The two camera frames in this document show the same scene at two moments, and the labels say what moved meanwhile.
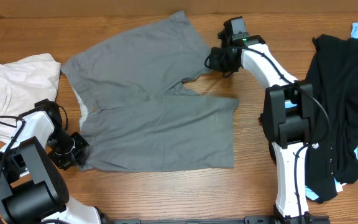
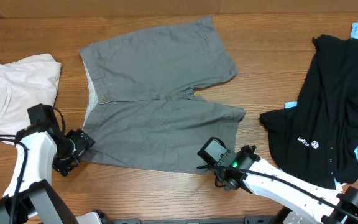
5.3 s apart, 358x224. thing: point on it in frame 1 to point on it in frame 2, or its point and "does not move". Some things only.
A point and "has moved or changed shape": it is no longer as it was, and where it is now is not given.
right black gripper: x=215 y=62 to x=215 y=172
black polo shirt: x=343 y=73 does not move
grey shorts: x=133 y=117 has moved or changed shape
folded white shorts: x=8 y=90 does not move
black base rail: x=250 y=219 does not move
